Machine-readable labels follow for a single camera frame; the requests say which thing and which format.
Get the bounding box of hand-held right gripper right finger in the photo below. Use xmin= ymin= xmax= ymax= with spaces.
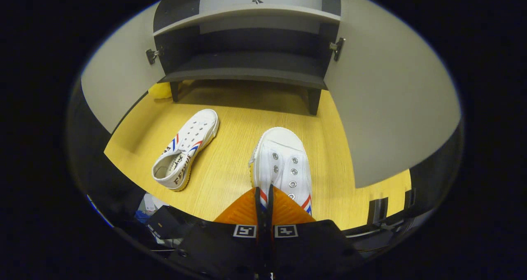
xmin=266 ymin=184 xmax=365 ymax=280

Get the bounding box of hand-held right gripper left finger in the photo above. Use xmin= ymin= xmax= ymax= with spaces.
xmin=169 ymin=186 xmax=266 ymax=280

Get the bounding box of white canvas shoe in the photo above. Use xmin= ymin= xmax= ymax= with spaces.
xmin=152 ymin=109 xmax=220 ymax=191
xmin=249 ymin=127 xmax=312 ymax=217

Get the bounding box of metal door hinge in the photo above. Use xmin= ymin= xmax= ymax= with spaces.
xmin=145 ymin=47 xmax=164 ymax=65
xmin=329 ymin=37 xmax=346 ymax=62

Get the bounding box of black box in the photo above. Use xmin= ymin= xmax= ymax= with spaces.
xmin=146 ymin=206 xmax=196 ymax=247

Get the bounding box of white plastic packet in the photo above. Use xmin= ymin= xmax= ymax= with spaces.
xmin=136 ymin=193 xmax=165 ymax=223

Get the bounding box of yellow soft object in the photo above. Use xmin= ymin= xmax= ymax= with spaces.
xmin=147 ymin=82 xmax=173 ymax=100

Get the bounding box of dark equipment frame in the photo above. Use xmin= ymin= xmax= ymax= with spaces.
xmin=368 ymin=187 xmax=416 ymax=227

